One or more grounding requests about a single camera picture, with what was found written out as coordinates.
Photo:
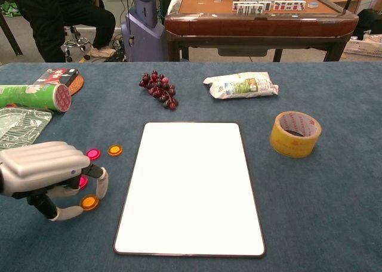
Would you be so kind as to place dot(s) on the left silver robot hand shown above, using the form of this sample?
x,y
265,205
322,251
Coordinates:
x,y
38,161

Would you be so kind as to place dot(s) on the pink chip disc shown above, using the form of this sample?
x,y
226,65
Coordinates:
x,y
93,153
83,182

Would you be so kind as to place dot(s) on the orange chip disc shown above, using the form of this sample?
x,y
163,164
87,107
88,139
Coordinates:
x,y
89,202
115,150

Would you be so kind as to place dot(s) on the white rectangular board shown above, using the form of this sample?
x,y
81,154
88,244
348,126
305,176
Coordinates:
x,y
191,194

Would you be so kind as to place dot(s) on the green dustpan in plastic wrap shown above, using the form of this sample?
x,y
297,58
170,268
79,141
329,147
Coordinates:
x,y
21,126

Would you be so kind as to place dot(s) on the green chips can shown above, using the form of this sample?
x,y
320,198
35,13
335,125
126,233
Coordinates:
x,y
30,97

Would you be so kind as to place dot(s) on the round woven coaster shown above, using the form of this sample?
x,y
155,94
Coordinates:
x,y
77,85

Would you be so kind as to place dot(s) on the red black printed box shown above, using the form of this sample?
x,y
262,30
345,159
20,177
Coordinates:
x,y
56,76

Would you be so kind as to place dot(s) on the chrome swivel stool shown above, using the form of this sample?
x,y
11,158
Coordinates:
x,y
73,43

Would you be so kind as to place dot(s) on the standing person in black trousers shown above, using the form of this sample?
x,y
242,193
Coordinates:
x,y
44,30

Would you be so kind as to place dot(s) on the dark red grape bunch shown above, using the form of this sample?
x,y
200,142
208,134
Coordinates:
x,y
159,90

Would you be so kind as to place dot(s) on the seated person in black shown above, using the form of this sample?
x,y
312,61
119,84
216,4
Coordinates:
x,y
89,18

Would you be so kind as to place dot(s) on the white green snack bag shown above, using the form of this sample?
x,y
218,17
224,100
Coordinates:
x,y
238,87

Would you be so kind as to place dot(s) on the yellow packing tape roll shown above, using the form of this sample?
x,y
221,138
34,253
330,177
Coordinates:
x,y
286,146

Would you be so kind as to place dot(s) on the brown mahjong table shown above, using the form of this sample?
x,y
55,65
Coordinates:
x,y
253,27

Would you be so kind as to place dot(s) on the mahjong tile row black faces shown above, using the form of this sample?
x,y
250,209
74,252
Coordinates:
x,y
250,9

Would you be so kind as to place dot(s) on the blue table cloth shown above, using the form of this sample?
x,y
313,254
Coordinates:
x,y
313,209

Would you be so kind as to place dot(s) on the mahjong tile row red faces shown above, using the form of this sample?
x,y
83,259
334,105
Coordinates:
x,y
289,6

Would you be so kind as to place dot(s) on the single blue mahjong tile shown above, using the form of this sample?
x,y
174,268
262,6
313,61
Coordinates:
x,y
313,5

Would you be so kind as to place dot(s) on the white plastic basket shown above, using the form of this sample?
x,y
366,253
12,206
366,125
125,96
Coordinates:
x,y
364,46

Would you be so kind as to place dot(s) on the black bag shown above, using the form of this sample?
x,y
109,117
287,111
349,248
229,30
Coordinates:
x,y
370,21

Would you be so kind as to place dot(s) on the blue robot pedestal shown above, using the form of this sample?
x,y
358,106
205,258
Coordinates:
x,y
140,36

